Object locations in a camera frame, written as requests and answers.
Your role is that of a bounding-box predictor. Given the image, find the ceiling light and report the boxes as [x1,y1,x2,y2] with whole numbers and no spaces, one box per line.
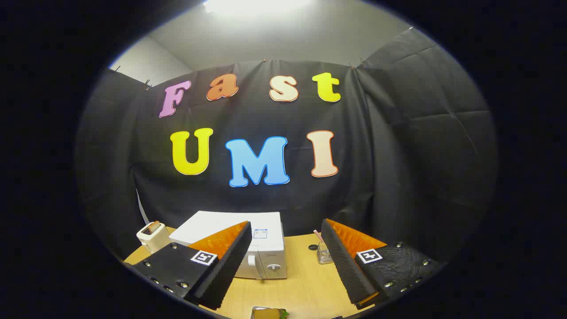
[204,0,311,14]

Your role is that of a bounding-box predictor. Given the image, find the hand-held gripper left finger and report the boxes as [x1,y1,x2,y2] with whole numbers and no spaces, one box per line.
[132,221,253,311]

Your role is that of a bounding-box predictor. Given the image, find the wire mesh holder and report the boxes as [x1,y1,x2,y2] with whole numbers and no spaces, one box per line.
[317,241,334,265]

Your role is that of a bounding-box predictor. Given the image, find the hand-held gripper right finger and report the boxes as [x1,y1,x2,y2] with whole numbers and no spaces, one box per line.
[321,218,443,310]

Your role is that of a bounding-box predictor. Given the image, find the white microwave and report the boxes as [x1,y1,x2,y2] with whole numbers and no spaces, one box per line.
[169,211,287,280]

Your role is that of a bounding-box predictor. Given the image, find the white toaster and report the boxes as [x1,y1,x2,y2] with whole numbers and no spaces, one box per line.
[136,221,173,254]

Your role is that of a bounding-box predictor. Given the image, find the white rectangular tray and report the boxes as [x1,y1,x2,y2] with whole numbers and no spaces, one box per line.
[250,305,284,319]

